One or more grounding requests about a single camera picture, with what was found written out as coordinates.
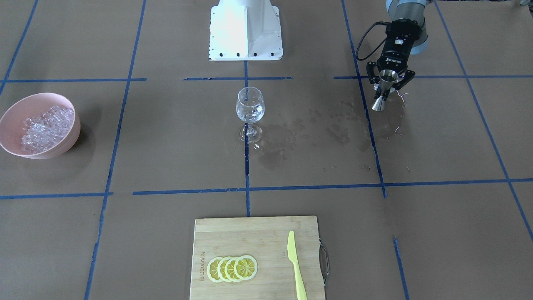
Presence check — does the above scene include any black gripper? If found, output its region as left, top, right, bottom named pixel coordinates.
left=366, top=21, right=421, bottom=94

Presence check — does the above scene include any steel jigger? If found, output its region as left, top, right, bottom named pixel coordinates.
left=371, top=70, right=398, bottom=112

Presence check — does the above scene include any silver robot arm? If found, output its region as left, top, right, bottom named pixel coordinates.
left=366, top=0, right=428, bottom=111

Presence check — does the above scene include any clear wine glass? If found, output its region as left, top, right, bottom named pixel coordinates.
left=236, top=87, right=265, bottom=143

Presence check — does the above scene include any clear ice cubes pile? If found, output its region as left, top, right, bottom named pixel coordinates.
left=20, top=105, right=75, bottom=154

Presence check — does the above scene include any brown paper table cover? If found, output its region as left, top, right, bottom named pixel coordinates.
left=1, top=0, right=532, bottom=300

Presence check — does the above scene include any bamboo cutting board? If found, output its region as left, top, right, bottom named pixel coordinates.
left=189, top=216, right=326, bottom=300

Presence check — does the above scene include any yellow plastic knife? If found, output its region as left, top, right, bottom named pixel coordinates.
left=286, top=230, right=308, bottom=300

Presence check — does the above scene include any lemon slice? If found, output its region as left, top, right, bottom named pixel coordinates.
left=217, top=256, right=233, bottom=282
left=224, top=257, right=241, bottom=282
left=207, top=257, right=224, bottom=283
left=234, top=255, right=258, bottom=280

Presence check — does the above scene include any pink bowl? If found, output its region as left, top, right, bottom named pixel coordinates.
left=0, top=92, right=81, bottom=159

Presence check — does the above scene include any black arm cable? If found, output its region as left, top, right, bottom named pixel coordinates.
left=356, top=22, right=389, bottom=62

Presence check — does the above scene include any white pedestal column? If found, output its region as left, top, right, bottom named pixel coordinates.
left=208, top=0, right=284, bottom=61

